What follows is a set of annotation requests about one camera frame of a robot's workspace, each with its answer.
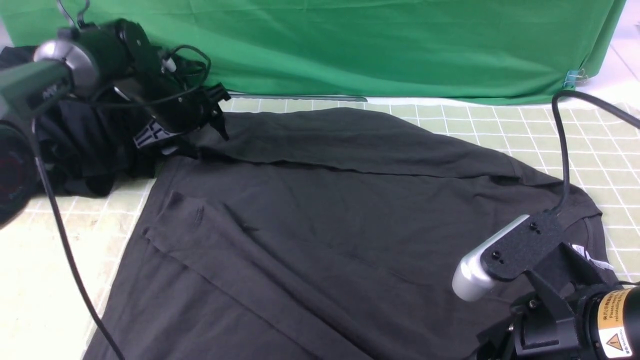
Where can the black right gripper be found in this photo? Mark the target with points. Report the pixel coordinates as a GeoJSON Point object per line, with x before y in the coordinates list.
{"type": "Point", "coordinates": [557, 320]}

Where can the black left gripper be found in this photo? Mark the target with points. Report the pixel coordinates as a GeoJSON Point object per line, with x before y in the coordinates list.
{"type": "Point", "coordinates": [173, 115]}

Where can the gray long-sleeved shirt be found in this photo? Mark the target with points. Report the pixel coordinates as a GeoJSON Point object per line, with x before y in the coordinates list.
{"type": "Point", "coordinates": [315, 235]}

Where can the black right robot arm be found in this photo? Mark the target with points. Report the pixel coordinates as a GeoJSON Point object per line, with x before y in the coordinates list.
{"type": "Point", "coordinates": [617, 321]}

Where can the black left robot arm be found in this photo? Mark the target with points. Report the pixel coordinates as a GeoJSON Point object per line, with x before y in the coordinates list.
{"type": "Point", "coordinates": [113, 66]}

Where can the pile of dark clothes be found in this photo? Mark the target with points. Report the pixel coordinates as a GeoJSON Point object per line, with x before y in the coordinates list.
{"type": "Point", "coordinates": [83, 148]}

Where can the teal binder clip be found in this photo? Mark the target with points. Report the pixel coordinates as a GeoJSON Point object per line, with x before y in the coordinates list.
{"type": "Point", "coordinates": [575, 78]}

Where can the green backdrop cloth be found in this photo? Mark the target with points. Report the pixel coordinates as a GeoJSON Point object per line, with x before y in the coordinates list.
{"type": "Point", "coordinates": [490, 52]}

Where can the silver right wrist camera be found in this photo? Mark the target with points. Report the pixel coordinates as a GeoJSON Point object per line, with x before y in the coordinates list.
{"type": "Point", "coordinates": [471, 281]}

